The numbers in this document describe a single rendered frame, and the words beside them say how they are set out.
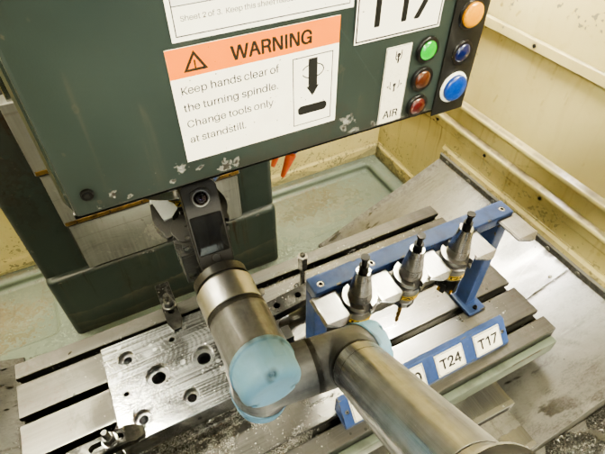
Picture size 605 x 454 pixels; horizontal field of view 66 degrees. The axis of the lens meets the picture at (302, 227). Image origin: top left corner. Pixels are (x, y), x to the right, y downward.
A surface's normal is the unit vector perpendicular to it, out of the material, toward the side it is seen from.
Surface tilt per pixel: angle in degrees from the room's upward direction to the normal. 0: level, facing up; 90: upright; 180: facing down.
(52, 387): 0
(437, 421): 39
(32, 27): 90
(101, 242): 89
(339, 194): 0
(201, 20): 90
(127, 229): 90
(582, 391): 24
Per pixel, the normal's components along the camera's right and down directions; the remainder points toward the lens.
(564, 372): -0.37, -0.51
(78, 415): 0.00, -0.70
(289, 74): 0.45, 0.64
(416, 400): -0.32, -0.93
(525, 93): -0.89, 0.33
